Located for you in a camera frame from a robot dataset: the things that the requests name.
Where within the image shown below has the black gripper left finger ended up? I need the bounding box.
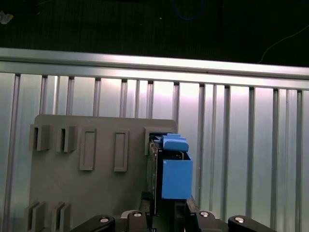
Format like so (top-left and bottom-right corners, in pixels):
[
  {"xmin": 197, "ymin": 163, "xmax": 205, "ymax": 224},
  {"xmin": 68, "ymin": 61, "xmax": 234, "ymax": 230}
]
[{"xmin": 70, "ymin": 191, "xmax": 153, "ymax": 232}]

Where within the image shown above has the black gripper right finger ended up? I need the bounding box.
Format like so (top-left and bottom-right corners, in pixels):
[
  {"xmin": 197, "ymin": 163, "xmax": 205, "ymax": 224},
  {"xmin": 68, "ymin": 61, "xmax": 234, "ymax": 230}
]
[{"xmin": 173, "ymin": 195, "xmax": 271, "ymax": 232}]

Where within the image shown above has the hard disk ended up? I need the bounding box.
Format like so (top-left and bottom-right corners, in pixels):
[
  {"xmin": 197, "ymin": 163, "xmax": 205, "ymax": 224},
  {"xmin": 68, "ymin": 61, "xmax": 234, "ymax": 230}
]
[{"xmin": 144, "ymin": 131, "xmax": 194, "ymax": 232}]

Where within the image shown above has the grey parts rack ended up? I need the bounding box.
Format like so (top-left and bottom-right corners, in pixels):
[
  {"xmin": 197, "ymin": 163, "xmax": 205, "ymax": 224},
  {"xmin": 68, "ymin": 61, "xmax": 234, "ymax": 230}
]
[{"xmin": 24, "ymin": 114, "xmax": 179, "ymax": 232}]

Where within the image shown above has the crumpled white paper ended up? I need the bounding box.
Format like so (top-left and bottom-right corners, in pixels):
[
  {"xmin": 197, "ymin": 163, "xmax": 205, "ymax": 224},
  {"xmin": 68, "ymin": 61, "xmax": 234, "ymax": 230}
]
[{"xmin": 0, "ymin": 10, "xmax": 13, "ymax": 25}]

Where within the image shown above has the thin white floor wire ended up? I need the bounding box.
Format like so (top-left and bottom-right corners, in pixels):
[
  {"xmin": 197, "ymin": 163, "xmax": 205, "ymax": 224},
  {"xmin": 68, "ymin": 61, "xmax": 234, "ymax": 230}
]
[{"xmin": 256, "ymin": 23, "xmax": 309, "ymax": 64}]

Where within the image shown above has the blue floor cable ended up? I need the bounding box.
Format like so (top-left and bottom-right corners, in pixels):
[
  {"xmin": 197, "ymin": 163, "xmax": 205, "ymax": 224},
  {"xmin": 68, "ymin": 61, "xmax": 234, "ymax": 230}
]
[{"xmin": 170, "ymin": 0, "xmax": 206, "ymax": 21}]

